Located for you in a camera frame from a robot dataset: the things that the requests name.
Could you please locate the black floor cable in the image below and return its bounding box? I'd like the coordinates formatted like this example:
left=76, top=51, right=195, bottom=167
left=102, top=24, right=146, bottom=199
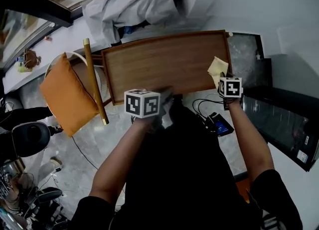
left=71, top=136, right=99, bottom=171

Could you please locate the person's black shirt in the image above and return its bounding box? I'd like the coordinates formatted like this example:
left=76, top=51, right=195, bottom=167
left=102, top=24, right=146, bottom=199
left=69, top=94, right=304, bottom=230

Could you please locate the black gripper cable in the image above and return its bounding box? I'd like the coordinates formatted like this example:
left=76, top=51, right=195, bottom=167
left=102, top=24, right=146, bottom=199
left=192, top=93, right=225, bottom=125

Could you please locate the white round chair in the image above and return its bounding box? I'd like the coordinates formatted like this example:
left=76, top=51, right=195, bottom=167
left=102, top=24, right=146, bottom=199
left=44, top=51, right=112, bottom=115

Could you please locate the large orange cushion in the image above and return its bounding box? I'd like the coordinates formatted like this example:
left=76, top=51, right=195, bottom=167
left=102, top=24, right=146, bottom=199
left=39, top=52, right=100, bottom=138

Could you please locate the black round chair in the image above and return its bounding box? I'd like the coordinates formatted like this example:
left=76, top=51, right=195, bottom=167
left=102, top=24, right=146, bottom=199
left=11, top=121, right=52, bottom=158

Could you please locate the black window frame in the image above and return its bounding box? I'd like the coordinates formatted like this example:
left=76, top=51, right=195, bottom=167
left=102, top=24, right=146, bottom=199
left=0, top=0, right=84, bottom=28

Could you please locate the wooden serving cart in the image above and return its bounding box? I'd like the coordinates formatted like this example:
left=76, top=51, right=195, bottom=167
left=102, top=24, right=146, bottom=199
left=83, top=29, right=234, bottom=126

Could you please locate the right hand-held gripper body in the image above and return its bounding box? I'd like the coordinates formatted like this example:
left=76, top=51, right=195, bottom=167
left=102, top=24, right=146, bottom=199
left=218, top=77, right=244, bottom=99

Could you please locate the yellow-green bag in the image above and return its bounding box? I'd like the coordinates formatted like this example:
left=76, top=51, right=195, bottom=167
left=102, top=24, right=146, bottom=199
left=16, top=60, right=33, bottom=73

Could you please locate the brown bag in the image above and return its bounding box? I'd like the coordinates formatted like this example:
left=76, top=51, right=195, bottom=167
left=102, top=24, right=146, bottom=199
left=23, top=48, right=42, bottom=69

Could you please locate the grey fabric sheet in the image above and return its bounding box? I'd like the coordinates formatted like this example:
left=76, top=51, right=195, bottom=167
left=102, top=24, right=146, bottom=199
left=83, top=0, right=180, bottom=46

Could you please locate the person's right forearm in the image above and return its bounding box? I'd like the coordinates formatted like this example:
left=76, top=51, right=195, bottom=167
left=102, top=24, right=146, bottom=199
left=228, top=98, right=275, bottom=185

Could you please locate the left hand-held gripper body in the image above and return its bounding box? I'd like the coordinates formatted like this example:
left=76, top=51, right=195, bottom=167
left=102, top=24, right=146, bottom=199
left=124, top=88, right=161, bottom=119

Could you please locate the black device with blue screen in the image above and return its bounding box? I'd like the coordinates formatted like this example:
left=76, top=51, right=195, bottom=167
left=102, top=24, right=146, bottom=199
left=204, top=112, right=235, bottom=137

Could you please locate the yellow cloth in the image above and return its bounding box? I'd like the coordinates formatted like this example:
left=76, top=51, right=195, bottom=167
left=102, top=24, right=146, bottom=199
left=207, top=56, right=229, bottom=89

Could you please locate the person's left forearm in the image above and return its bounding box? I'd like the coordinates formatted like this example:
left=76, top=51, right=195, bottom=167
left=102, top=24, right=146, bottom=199
left=89, top=118, right=153, bottom=205

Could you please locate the black glass-door fridge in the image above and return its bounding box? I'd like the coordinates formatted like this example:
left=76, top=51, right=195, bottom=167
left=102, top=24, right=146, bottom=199
left=240, top=86, right=319, bottom=172

